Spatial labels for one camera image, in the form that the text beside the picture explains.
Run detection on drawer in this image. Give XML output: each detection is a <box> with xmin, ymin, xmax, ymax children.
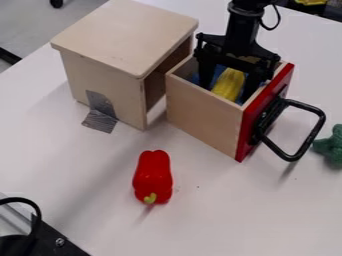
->
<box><xmin>164</xmin><ymin>55</ymin><xmax>328</xmax><ymax>164</ymax></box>

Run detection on yellow toy corn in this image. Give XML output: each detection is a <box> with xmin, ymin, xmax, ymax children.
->
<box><xmin>209</xmin><ymin>67</ymin><xmax>248</xmax><ymax>103</ymax></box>

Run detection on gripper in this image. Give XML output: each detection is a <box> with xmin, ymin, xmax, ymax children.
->
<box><xmin>192</xmin><ymin>31</ymin><xmax>282</xmax><ymax>104</ymax></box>

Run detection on red toy pepper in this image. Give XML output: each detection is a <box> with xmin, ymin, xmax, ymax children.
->
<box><xmin>130</xmin><ymin>149</ymin><xmax>174</xmax><ymax>205</ymax></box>

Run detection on blue cloth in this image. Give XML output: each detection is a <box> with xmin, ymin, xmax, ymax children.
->
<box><xmin>191</xmin><ymin>63</ymin><xmax>249</xmax><ymax>105</ymax></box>

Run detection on green toy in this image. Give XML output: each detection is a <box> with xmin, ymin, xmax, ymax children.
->
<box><xmin>311</xmin><ymin>123</ymin><xmax>342</xmax><ymax>169</ymax></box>

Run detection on cabinet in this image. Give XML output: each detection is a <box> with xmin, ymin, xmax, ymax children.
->
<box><xmin>49</xmin><ymin>0</ymin><xmax>201</xmax><ymax>131</ymax></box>

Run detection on grey tape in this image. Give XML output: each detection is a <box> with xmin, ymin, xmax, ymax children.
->
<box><xmin>80</xmin><ymin>89</ymin><xmax>121</xmax><ymax>134</ymax></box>

